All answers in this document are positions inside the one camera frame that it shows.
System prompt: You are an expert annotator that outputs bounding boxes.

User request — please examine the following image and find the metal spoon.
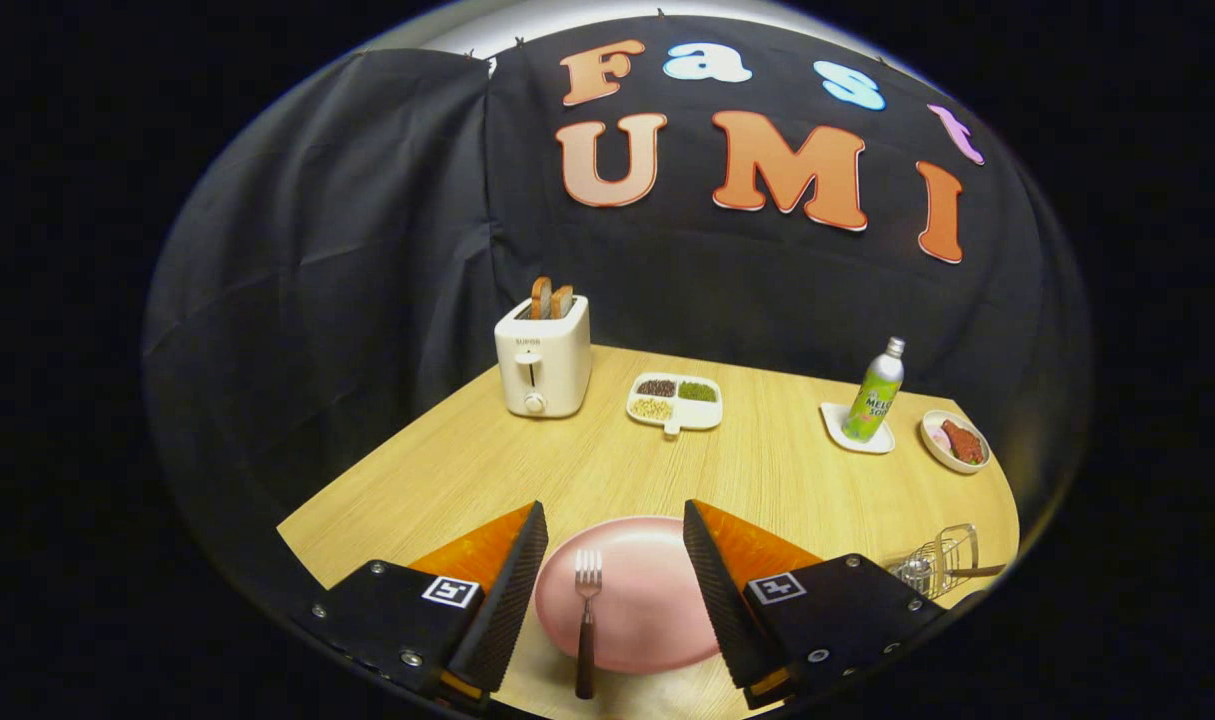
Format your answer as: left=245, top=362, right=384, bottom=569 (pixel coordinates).
left=897, top=555, right=1008, bottom=596

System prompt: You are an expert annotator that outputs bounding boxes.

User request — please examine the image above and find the green soda bottle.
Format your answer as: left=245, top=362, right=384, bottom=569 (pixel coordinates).
left=841, top=337, right=906, bottom=443

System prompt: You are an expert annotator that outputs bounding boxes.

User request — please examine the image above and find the fork with brown handle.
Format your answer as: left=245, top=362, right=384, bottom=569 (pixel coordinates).
left=575, top=549, right=604, bottom=700

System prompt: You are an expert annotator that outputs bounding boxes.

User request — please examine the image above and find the cream white toaster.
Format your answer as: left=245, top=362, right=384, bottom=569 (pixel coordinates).
left=494, top=294, right=593, bottom=419

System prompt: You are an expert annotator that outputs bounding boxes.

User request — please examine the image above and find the white square coaster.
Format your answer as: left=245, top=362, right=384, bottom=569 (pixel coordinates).
left=820, top=402, right=896, bottom=455

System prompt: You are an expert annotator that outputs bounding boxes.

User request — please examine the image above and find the metal cutlery drainer basket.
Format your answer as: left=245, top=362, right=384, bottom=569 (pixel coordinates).
left=887, top=523, right=1008, bottom=601

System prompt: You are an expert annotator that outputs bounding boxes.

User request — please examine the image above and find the white oval food plate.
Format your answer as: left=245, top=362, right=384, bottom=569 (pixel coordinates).
left=920, top=410, right=992, bottom=474

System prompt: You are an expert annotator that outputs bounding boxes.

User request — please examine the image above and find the white divided snack dish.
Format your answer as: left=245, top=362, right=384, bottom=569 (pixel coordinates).
left=626, top=372, right=724, bottom=437

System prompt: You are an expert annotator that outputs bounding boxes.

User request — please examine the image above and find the brown meat piece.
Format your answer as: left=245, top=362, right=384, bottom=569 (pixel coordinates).
left=942, top=419, right=985, bottom=465

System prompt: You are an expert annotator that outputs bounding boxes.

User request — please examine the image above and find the row of small black clips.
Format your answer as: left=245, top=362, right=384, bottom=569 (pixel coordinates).
left=462, top=8, right=668, bottom=59

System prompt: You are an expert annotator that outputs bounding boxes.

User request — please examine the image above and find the pink round plate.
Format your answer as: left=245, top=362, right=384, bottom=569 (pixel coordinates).
left=534, top=516, right=723, bottom=674

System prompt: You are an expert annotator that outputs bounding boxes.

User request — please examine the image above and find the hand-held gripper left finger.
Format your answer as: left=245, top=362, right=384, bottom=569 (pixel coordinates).
left=312, top=500, right=550, bottom=706

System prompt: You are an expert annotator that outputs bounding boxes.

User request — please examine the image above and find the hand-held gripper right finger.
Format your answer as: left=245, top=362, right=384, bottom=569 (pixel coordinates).
left=682, top=499, right=953, bottom=711

